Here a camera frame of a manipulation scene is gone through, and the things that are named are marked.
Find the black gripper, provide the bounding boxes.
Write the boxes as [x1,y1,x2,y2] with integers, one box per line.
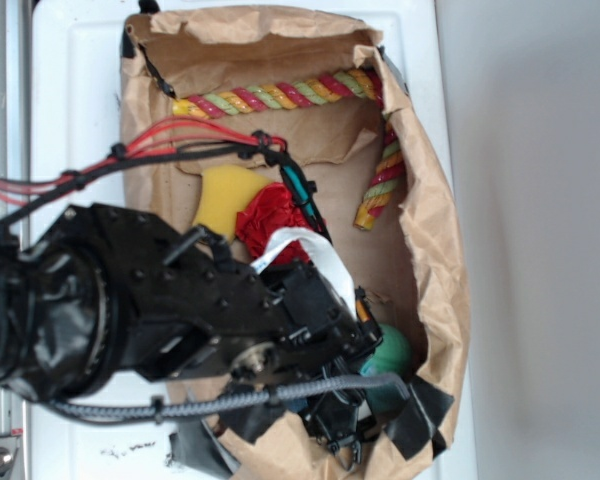
[229,319,386,451]

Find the blue microfibre cloth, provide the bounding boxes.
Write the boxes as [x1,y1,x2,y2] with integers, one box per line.
[278,368,410,418]

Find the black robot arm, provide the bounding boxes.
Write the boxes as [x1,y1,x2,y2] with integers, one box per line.
[0,205,382,451]

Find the red crumpled paper ball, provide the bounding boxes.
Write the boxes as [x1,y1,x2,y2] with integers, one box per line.
[235,182,312,258]

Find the green rubber ball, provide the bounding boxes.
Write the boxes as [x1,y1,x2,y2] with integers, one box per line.
[360,324,412,376]

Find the yellow sponge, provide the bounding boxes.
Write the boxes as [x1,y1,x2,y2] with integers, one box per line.
[193,165,272,242]

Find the brown paper bag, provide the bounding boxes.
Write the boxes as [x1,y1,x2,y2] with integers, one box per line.
[121,5,470,479]

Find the white flat ribbon cable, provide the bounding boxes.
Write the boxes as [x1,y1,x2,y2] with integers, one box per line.
[249,227,357,314]

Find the grey braided cable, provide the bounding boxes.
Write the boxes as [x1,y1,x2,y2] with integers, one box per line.
[49,375,406,426]

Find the multicolour twisted rope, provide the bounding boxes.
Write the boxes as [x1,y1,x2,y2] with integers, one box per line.
[171,68,404,233]

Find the red and black wire bundle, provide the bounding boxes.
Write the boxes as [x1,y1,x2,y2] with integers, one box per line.
[0,116,334,246]

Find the aluminium frame rail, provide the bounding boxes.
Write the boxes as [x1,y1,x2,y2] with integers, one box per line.
[0,1,32,479]

